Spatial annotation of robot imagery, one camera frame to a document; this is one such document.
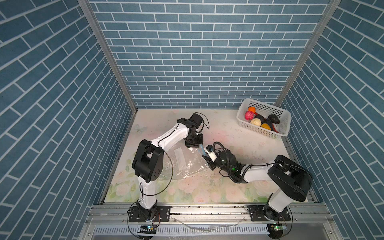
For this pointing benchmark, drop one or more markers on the aluminium corner post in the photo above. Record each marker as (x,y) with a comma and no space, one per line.
(318,30)
(93,22)

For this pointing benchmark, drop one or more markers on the dark brown toy food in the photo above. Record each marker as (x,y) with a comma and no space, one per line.
(261,118)

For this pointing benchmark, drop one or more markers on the orange toy fruit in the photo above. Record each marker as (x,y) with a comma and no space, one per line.
(252,109)

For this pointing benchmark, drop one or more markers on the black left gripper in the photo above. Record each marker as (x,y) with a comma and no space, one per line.
(200,141)

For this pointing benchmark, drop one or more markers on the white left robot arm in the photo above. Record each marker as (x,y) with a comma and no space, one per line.
(149,158)

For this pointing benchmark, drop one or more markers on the aluminium left corner post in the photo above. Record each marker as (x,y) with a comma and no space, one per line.
(93,22)

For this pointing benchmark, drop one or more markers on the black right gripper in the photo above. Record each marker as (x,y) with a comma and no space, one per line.
(209,161)

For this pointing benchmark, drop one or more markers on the aluminium right corner post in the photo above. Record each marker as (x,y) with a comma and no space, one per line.
(318,30)

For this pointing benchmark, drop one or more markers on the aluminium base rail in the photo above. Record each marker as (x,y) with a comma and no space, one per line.
(308,221)

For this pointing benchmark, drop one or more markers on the pink toy fruit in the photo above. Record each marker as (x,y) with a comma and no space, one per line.
(249,115)

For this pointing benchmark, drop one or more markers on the white plastic basket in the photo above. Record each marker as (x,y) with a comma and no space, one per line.
(265,110)

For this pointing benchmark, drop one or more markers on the cream toy bun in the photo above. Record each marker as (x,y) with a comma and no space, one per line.
(256,122)

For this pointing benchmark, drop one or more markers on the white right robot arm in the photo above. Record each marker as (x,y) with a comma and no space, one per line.
(293,181)

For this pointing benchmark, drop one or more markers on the yellow toy fruit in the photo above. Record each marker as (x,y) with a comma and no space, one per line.
(266,126)

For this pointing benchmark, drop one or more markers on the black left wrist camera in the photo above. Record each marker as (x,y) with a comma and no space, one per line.
(196,119)

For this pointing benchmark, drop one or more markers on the dark toy avocado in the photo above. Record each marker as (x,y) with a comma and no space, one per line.
(274,119)

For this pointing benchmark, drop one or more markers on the clear zip top bag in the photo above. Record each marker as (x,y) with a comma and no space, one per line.
(187,163)

